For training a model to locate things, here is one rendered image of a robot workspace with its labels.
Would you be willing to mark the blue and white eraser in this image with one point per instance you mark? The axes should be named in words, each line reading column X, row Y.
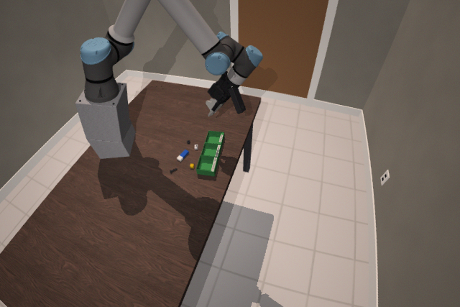
column 182, row 155

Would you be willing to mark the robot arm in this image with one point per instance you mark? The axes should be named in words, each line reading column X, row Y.
column 98, row 55

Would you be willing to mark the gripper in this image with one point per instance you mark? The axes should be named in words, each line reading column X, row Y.
column 219, row 91

